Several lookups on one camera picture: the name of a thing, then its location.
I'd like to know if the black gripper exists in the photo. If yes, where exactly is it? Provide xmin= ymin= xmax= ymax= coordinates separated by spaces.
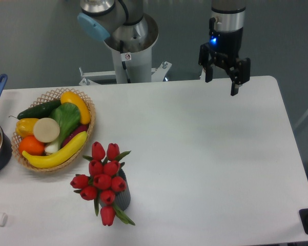
xmin=198 ymin=28 xmax=251 ymax=96

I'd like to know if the red tulip bouquet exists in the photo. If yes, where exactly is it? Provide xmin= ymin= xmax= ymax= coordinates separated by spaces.
xmin=70 ymin=141 xmax=135 ymax=226

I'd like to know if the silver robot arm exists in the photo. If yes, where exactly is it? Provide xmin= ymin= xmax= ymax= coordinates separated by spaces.
xmin=77 ymin=1 xmax=251 ymax=96

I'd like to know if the grey ribbed vase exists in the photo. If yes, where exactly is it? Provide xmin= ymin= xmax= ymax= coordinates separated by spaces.
xmin=93 ymin=169 xmax=131 ymax=211

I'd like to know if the purple eggplant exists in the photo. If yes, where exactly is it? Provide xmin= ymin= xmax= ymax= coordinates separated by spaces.
xmin=61 ymin=125 xmax=89 ymax=147

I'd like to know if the yellow squash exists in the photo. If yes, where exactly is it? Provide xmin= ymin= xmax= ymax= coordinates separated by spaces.
xmin=60 ymin=91 xmax=91 ymax=125

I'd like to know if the green bok choy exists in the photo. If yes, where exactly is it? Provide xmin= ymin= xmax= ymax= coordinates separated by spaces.
xmin=33 ymin=102 xmax=80 ymax=155

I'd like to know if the green cucumber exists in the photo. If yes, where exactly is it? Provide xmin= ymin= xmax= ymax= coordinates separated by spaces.
xmin=9 ymin=100 xmax=61 ymax=120

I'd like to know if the yellow banana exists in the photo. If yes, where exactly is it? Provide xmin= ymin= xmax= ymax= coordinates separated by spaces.
xmin=22 ymin=131 xmax=88 ymax=169

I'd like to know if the yellow bell pepper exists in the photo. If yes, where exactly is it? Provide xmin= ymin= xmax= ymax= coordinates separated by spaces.
xmin=15 ymin=118 xmax=39 ymax=138

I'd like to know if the orange fruit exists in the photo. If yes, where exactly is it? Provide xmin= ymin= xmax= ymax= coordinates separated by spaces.
xmin=18 ymin=136 xmax=45 ymax=156

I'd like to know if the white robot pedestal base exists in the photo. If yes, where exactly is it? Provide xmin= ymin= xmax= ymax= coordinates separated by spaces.
xmin=79 ymin=45 xmax=172 ymax=86

